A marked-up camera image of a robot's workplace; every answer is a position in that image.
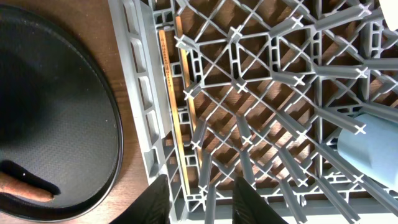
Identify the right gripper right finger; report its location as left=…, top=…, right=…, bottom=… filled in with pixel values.
left=232, top=177, right=287, bottom=224

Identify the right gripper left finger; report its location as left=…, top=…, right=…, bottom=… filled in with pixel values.
left=110, top=174, right=170, bottom=224

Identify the light blue cup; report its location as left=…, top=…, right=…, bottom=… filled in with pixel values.
left=337, top=114, right=397, bottom=191

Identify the orange carrot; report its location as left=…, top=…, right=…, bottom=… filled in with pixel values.
left=1, top=172, right=54, bottom=202

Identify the grey dishwasher rack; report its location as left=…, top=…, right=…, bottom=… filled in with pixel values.
left=109, top=0, right=397, bottom=223

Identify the round black tray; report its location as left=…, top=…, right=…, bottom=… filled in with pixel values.
left=1, top=5, right=123, bottom=222

